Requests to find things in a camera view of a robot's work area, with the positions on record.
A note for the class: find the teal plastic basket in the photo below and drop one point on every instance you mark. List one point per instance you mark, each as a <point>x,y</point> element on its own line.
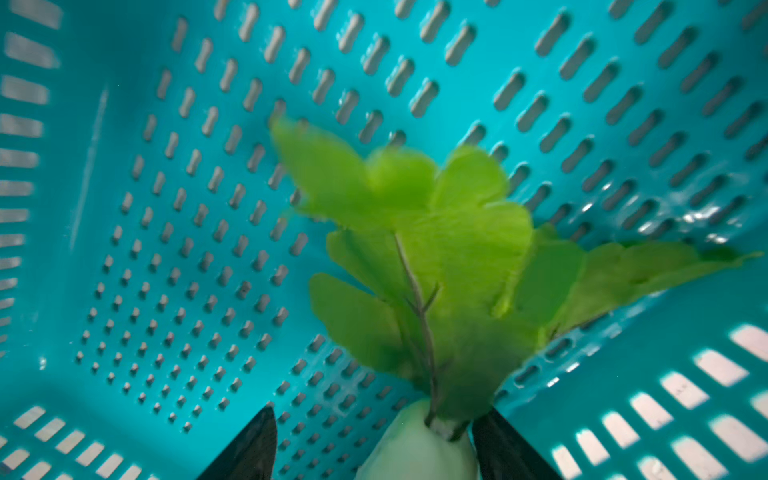
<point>154,273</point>

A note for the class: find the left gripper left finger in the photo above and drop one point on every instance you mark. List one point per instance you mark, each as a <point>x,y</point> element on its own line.
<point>251,454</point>

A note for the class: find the white green toy radish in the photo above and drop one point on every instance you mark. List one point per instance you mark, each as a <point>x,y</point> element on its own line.
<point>451,286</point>

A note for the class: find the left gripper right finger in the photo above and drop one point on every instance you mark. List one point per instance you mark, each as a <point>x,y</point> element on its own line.
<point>503,453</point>

